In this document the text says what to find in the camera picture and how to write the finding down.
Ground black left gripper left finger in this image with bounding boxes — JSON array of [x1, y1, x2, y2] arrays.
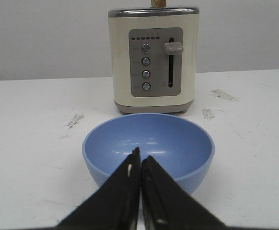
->
[[55, 147, 140, 230]]

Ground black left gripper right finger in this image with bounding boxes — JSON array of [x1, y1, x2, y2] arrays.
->
[[141, 156, 227, 230]]

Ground cream toaster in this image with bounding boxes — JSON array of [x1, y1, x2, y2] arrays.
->
[[108, 5, 199, 114]]

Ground blue bowl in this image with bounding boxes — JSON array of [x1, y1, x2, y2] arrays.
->
[[82, 113, 215, 194]]

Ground toast slice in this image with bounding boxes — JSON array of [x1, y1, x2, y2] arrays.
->
[[151, 0, 167, 8]]

